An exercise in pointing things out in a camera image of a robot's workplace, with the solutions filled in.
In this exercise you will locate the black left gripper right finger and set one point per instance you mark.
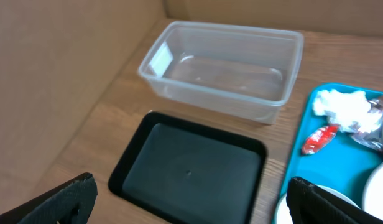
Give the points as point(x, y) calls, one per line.
point(310, 204)

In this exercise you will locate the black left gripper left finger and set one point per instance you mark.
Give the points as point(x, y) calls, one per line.
point(70, 202)

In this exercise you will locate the grey bowl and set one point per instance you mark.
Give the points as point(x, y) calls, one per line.
point(282, 212)

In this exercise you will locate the pink plate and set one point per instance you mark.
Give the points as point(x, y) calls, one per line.
point(372, 200)

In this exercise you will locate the teal serving tray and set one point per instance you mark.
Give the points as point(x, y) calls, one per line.
point(343, 164)

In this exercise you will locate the red sauce packet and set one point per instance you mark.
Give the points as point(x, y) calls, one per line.
point(319, 139)

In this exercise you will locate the crumpled silver foil wrapper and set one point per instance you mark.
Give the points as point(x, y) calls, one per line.
point(373, 137)

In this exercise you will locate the crumpled white tissue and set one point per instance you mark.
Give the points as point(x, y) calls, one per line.
point(352, 112)

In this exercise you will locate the black plastic tray bin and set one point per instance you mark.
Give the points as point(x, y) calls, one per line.
point(185, 172)

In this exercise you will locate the clear plastic bin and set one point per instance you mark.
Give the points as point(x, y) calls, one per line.
point(248, 72)

